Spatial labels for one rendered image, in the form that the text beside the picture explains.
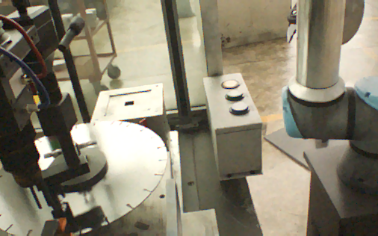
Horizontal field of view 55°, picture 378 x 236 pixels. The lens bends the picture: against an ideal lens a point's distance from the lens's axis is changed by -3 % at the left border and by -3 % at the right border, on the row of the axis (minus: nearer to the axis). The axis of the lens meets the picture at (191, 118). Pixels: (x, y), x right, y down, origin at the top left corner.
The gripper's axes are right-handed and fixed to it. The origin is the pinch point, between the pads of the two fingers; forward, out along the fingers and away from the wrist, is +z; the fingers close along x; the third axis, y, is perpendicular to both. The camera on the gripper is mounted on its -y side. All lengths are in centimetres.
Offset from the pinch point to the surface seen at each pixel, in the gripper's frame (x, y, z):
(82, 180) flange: -7, -81, -5
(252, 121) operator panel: -11.4, -41.8, 1.3
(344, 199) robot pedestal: -33, -37, 16
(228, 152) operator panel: -8.3, -46.9, 8.4
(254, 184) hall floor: 41, 21, 91
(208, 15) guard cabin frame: 13.4, -28.1, -16.2
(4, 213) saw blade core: -3, -94, -4
